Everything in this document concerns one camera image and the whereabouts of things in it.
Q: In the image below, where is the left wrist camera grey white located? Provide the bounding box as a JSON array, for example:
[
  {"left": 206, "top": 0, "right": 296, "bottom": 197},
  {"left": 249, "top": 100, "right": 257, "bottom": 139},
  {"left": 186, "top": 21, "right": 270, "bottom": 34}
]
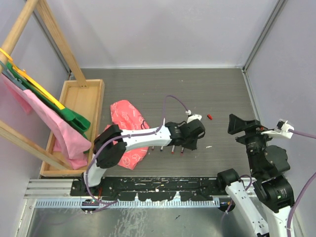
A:
[{"left": 187, "top": 114, "right": 202, "bottom": 123}]

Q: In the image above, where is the wooden rack base tray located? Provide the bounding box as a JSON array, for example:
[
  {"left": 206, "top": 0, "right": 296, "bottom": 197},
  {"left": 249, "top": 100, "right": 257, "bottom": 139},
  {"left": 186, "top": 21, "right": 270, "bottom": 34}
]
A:
[{"left": 40, "top": 79, "right": 105, "bottom": 177}]

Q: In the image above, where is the green garment on hanger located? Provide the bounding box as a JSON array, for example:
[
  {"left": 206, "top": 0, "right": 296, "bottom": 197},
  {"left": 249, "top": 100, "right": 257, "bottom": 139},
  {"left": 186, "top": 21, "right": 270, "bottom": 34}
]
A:
[{"left": 6, "top": 62, "right": 91, "bottom": 139}]

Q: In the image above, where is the pink garment on hanger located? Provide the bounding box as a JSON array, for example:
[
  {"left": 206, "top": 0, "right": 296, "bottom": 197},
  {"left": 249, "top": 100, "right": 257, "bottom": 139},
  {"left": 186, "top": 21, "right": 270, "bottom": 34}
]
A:
[{"left": 0, "top": 74, "right": 91, "bottom": 170}]

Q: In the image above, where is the yellow hanger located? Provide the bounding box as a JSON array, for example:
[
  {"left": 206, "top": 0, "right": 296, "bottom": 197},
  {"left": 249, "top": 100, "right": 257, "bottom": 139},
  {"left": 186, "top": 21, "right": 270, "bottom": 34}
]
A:
[{"left": 0, "top": 48, "right": 65, "bottom": 110}]

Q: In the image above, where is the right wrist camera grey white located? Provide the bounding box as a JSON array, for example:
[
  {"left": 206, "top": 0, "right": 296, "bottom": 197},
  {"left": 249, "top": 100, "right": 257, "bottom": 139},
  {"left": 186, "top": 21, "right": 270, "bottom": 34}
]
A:
[{"left": 261, "top": 119, "right": 294, "bottom": 139}]

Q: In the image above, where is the slotted cable duct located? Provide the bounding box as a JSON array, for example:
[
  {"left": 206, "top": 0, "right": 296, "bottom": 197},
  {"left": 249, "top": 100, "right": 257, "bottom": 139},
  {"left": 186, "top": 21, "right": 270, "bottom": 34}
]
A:
[{"left": 35, "top": 198, "right": 220, "bottom": 209}]

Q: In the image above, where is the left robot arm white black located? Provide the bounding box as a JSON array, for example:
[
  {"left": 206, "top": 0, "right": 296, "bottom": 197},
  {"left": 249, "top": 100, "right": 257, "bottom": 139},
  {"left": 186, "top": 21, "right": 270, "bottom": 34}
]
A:
[{"left": 81, "top": 118, "right": 205, "bottom": 196}]

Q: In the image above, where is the aluminium rail front edge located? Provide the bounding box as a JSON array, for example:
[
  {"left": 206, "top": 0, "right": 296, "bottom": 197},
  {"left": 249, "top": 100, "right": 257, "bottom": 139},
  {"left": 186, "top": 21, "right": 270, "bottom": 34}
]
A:
[{"left": 24, "top": 179, "right": 73, "bottom": 199}]

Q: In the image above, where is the wooden clothes rack frame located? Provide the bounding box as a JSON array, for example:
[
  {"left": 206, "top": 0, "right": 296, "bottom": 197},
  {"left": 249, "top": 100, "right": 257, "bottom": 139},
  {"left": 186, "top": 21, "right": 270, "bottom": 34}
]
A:
[{"left": 0, "top": 0, "right": 87, "bottom": 170}]

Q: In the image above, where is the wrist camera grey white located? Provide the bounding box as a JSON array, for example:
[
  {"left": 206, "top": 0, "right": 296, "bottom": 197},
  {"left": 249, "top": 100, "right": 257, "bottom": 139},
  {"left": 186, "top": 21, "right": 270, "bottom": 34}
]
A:
[
  {"left": 187, "top": 114, "right": 202, "bottom": 123},
  {"left": 261, "top": 119, "right": 294, "bottom": 139}
]

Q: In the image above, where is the aluminium corner profile right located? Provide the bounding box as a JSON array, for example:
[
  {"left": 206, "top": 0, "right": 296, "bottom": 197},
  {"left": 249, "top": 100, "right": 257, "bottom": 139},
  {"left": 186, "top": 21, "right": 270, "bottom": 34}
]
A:
[{"left": 242, "top": 0, "right": 287, "bottom": 73}]

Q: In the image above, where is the aluminium corner profile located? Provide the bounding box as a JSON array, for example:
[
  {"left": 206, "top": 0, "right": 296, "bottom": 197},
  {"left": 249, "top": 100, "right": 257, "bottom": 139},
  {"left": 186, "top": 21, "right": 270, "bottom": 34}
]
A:
[
  {"left": 33, "top": 7, "right": 73, "bottom": 80},
  {"left": 242, "top": 0, "right": 287, "bottom": 73}
]

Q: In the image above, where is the grey-blue hanger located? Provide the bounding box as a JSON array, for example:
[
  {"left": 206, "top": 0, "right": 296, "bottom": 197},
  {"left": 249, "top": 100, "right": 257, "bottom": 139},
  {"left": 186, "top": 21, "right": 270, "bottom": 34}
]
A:
[{"left": 0, "top": 61, "right": 26, "bottom": 90}]

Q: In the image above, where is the coral patterned cloth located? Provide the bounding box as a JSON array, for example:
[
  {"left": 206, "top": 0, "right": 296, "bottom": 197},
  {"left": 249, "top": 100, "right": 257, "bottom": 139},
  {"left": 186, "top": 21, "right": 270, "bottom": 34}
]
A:
[{"left": 110, "top": 100, "right": 150, "bottom": 170}]

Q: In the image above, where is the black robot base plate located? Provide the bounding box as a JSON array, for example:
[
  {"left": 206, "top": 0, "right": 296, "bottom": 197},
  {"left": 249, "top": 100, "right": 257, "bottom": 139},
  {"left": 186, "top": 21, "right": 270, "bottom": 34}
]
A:
[{"left": 70, "top": 176, "right": 245, "bottom": 201}]

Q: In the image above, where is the aluminium corner profile left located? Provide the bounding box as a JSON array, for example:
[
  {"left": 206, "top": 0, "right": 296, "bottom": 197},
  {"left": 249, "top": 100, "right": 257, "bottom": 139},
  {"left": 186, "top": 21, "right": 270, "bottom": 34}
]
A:
[{"left": 33, "top": 7, "right": 73, "bottom": 80}]

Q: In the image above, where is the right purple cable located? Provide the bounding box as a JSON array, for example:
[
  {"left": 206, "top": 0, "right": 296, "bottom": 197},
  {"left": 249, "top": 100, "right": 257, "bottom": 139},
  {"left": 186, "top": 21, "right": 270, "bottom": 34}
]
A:
[{"left": 221, "top": 128, "right": 316, "bottom": 237}]

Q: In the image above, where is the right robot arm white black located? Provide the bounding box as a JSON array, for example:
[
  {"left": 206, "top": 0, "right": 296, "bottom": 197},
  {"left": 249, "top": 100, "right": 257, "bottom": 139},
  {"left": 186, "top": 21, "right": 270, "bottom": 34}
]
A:
[{"left": 216, "top": 114, "right": 295, "bottom": 237}]

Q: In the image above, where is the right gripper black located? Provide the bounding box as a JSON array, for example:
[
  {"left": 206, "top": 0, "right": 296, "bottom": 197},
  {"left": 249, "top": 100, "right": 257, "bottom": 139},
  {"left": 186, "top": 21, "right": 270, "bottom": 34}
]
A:
[{"left": 227, "top": 112, "right": 277, "bottom": 173}]

